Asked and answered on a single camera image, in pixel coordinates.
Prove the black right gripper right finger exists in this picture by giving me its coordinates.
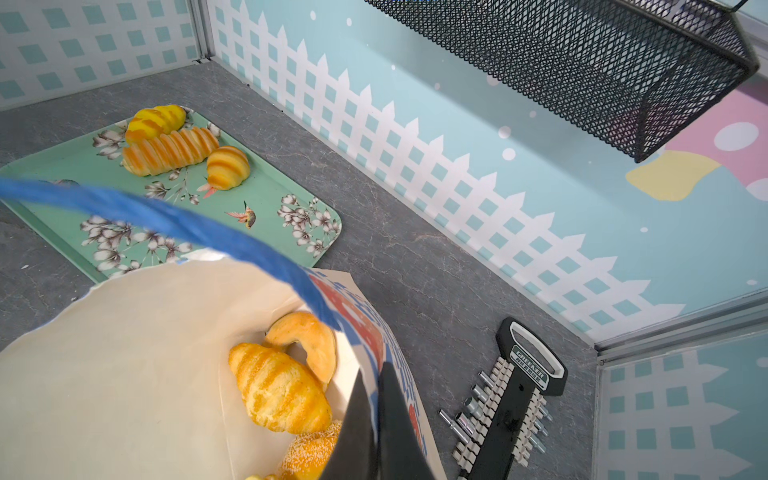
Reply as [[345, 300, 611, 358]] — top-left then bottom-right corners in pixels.
[[377, 362, 434, 480]]

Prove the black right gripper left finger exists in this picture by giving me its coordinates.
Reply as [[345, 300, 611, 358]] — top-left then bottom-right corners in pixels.
[[320, 373, 377, 480]]

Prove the golden fake croissant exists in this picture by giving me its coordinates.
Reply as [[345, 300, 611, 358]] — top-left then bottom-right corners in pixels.
[[228, 343, 332, 435]]

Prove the checkered paper croissant bag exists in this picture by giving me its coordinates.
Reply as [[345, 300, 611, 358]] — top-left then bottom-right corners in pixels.
[[1, 180, 445, 479]]

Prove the small striped round bun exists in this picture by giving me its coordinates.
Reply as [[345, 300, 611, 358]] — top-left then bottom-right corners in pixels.
[[206, 146, 251, 191]]

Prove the orange fake croissant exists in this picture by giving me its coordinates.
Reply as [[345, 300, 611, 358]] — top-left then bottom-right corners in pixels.
[[122, 127, 219, 177]]

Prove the yellow fake bread roll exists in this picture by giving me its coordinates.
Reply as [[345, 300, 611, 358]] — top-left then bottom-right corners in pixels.
[[125, 105, 186, 145]]

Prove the sesame fake bun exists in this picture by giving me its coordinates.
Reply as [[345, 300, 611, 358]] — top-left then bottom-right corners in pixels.
[[278, 420, 342, 480]]

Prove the glazed fake donut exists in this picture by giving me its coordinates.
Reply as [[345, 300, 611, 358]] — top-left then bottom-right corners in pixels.
[[265, 311, 338, 390]]

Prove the chrome socket long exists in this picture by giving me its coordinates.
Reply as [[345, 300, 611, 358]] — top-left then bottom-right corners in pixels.
[[439, 409, 471, 445]]

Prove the black socket set holder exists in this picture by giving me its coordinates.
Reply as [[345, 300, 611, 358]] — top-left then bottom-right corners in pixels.
[[451, 317, 568, 479]]

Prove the green floral serving tray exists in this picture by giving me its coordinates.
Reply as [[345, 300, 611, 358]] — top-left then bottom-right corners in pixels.
[[1, 110, 342, 283]]

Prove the black mesh wall basket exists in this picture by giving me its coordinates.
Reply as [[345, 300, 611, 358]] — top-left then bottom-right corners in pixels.
[[376, 0, 759, 162]]

